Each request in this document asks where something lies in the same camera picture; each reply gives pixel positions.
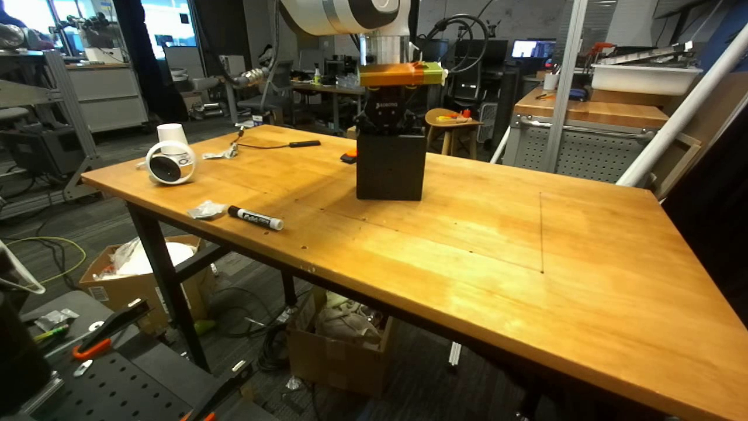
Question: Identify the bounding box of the orange handled clamp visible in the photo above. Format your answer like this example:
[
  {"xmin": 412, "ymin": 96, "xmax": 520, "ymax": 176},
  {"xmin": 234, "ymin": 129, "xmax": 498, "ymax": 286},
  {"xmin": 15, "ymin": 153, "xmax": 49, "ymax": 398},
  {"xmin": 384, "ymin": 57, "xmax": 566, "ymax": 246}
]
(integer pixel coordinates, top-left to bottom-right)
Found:
[{"xmin": 71, "ymin": 298, "xmax": 155, "ymax": 361}]

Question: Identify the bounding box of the office chair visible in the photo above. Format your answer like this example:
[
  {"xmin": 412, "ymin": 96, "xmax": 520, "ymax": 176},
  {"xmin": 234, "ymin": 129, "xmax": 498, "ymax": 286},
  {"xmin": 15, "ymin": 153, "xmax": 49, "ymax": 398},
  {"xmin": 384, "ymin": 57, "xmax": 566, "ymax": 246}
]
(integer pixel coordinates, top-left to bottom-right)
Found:
[{"xmin": 236, "ymin": 58, "xmax": 294, "ymax": 127}]

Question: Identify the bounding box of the grey filing cabinet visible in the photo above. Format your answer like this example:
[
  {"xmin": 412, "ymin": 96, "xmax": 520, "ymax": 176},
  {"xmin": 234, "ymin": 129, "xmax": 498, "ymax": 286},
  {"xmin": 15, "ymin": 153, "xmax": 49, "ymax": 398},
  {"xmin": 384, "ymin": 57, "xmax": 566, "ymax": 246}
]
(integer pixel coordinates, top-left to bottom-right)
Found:
[{"xmin": 65, "ymin": 61, "xmax": 149, "ymax": 134}]

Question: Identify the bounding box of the grey metal rack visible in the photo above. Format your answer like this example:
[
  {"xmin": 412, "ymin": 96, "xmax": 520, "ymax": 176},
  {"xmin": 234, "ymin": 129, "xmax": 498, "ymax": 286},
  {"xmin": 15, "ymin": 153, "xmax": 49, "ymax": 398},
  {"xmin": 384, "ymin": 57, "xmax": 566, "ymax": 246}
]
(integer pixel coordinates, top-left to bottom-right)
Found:
[{"xmin": 0, "ymin": 49, "xmax": 101, "ymax": 221}]

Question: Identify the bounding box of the black perforated table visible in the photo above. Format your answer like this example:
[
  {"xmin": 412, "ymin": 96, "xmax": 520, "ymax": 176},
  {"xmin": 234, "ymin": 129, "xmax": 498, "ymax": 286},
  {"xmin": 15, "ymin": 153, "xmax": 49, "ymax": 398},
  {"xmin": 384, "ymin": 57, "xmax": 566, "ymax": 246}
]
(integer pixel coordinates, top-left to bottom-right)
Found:
[{"xmin": 0, "ymin": 290, "xmax": 261, "ymax": 421}]

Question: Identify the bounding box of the black box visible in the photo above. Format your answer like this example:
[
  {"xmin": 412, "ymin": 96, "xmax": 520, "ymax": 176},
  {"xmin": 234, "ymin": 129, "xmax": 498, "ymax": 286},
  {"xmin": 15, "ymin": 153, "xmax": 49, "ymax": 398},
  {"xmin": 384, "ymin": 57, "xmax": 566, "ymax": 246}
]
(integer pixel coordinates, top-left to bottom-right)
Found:
[{"xmin": 356, "ymin": 131, "xmax": 428, "ymax": 202}]

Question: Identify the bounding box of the coil of black cable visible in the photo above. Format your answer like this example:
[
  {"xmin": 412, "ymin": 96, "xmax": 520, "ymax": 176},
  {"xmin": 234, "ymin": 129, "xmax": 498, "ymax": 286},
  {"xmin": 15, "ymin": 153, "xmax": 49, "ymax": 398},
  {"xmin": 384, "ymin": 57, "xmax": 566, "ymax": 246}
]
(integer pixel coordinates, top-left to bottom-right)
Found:
[{"xmin": 215, "ymin": 285, "xmax": 299, "ymax": 373}]

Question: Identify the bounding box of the white round controller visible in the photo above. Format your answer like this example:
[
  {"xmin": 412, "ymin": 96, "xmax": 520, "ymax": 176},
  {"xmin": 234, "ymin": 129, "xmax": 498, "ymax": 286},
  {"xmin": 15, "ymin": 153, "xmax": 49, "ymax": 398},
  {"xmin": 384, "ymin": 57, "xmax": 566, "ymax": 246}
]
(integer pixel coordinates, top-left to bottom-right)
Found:
[{"xmin": 137, "ymin": 140, "xmax": 198, "ymax": 187}]

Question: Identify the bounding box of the white paper cup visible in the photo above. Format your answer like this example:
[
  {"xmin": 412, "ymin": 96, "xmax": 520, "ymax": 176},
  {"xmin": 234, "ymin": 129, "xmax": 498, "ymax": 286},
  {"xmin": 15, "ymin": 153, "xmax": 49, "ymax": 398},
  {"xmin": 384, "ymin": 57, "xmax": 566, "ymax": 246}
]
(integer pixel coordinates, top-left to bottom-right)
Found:
[{"xmin": 156, "ymin": 123, "xmax": 189, "ymax": 154}]

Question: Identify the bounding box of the monitor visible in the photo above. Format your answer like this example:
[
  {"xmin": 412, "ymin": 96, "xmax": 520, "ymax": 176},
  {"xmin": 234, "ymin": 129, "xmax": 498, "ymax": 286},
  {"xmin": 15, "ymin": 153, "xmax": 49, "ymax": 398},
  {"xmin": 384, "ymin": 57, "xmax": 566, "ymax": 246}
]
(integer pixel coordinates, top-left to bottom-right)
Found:
[{"xmin": 511, "ymin": 39, "xmax": 557, "ymax": 60}]

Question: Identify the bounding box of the cardboard box with cloth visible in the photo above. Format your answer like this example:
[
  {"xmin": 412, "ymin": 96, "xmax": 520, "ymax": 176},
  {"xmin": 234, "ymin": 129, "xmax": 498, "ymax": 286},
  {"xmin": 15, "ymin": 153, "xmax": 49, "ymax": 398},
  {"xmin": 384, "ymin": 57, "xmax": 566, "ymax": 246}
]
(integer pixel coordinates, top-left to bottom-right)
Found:
[{"xmin": 285, "ymin": 289, "xmax": 400, "ymax": 399}]

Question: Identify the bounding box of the cardboard box with white bags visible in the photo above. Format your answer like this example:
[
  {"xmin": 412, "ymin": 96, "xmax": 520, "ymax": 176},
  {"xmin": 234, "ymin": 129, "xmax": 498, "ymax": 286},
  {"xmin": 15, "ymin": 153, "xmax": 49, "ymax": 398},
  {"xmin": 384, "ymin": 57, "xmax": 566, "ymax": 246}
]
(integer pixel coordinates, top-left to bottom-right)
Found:
[{"xmin": 78, "ymin": 234, "xmax": 218, "ymax": 335}]

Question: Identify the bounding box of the cluttered desk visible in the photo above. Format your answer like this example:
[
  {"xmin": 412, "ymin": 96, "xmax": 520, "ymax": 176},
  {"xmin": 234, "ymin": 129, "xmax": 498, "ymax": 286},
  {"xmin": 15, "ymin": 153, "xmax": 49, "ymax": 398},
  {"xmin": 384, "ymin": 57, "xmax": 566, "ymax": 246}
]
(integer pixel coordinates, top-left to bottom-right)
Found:
[{"xmin": 291, "ymin": 64, "xmax": 367, "ymax": 135}]

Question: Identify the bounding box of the grey metal post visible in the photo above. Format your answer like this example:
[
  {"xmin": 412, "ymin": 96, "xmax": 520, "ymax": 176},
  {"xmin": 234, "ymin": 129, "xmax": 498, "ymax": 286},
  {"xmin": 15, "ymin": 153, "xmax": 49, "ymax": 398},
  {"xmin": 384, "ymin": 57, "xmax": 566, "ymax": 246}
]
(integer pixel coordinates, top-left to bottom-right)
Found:
[{"xmin": 543, "ymin": 0, "xmax": 588, "ymax": 174}]

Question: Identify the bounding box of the crumpled silver wrapper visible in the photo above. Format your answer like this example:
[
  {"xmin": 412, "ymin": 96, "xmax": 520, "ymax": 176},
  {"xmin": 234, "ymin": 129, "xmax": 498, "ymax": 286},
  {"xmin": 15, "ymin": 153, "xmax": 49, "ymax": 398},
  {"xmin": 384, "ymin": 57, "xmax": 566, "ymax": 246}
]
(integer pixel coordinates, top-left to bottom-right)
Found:
[{"xmin": 202, "ymin": 143, "xmax": 240, "ymax": 161}]

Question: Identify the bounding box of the wooden stool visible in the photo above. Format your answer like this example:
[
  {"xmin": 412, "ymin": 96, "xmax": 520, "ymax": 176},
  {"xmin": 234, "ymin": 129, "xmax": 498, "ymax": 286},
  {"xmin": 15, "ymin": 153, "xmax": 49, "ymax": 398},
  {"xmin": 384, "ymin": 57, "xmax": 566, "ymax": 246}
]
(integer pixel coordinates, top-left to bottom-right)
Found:
[{"xmin": 424, "ymin": 108, "xmax": 484, "ymax": 158}]

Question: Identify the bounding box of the white pole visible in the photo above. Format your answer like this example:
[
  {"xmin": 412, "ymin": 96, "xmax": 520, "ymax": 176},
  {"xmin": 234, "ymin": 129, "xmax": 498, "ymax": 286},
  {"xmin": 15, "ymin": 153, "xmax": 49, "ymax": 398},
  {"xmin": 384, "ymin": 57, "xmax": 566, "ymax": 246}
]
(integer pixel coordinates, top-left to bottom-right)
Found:
[{"xmin": 616, "ymin": 22, "xmax": 748, "ymax": 188}]

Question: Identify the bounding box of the clear plastic wrapper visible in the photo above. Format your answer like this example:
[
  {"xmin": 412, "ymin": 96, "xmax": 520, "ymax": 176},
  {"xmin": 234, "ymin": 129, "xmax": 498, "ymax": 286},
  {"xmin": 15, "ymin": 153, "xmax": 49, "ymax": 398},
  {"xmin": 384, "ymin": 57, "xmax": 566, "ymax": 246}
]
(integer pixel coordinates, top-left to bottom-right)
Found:
[{"xmin": 186, "ymin": 199, "xmax": 227, "ymax": 221}]

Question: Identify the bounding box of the black marker with white label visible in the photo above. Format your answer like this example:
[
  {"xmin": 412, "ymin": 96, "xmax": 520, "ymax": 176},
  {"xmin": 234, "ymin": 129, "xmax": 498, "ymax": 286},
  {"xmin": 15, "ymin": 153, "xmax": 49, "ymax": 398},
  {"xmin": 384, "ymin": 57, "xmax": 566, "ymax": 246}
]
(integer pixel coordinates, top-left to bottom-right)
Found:
[{"xmin": 227, "ymin": 205, "xmax": 285, "ymax": 232}]

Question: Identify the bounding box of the workbench with wooden top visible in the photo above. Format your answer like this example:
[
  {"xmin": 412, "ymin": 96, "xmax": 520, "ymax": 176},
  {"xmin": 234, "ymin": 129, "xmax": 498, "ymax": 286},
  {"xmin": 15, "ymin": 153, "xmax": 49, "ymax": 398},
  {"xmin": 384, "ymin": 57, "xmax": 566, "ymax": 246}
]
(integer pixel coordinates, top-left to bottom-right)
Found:
[{"xmin": 501, "ymin": 86, "xmax": 671, "ymax": 184}]

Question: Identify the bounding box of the white plastic tub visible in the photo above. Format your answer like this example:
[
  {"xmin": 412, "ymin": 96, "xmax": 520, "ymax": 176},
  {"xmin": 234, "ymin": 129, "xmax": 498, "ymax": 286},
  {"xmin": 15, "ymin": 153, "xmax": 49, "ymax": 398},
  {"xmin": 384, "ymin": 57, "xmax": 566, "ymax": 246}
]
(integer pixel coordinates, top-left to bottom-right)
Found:
[{"xmin": 591, "ymin": 63, "xmax": 704, "ymax": 97}]

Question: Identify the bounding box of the yellow cable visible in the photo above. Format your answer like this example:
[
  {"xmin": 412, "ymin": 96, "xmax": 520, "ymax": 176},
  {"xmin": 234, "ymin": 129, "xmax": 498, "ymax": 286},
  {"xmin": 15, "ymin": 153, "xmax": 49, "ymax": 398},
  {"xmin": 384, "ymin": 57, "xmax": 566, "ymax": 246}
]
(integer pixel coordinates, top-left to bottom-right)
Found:
[{"xmin": 5, "ymin": 235, "xmax": 88, "ymax": 285}]

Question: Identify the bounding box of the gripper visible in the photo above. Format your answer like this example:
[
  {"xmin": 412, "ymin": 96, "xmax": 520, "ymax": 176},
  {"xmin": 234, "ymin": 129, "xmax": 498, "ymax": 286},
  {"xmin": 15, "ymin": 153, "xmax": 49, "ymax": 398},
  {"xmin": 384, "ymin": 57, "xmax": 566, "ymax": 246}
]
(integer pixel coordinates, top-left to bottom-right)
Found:
[{"xmin": 355, "ymin": 86, "xmax": 425, "ymax": 136}]

